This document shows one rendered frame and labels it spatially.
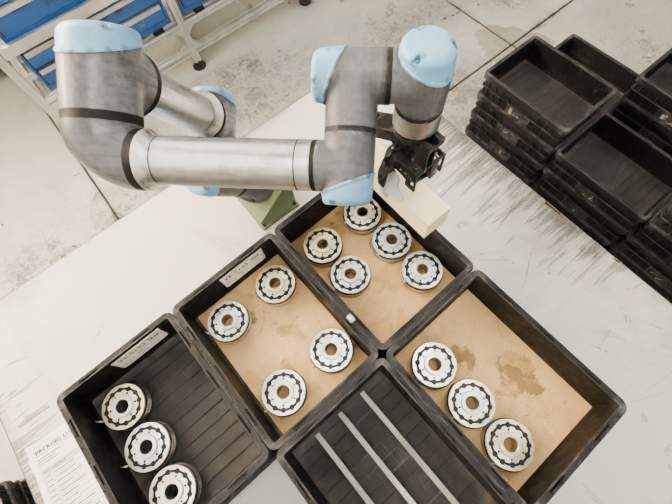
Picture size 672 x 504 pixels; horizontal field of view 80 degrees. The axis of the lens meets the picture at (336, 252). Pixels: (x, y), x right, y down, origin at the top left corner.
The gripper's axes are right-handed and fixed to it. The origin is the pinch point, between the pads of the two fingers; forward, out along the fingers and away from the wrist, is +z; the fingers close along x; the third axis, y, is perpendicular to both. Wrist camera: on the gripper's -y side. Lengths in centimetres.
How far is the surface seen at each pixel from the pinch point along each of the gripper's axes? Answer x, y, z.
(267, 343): -42.4, 2.6, 26.0
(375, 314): -17.4, 14.3, 26.0
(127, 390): -74, -9, 23
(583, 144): 105, 9, 71
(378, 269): -8.9, 5.8, 26.0
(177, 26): 16, -185, 79
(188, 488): -73, 17, 23
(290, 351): -39.2, 7.8, 26.0
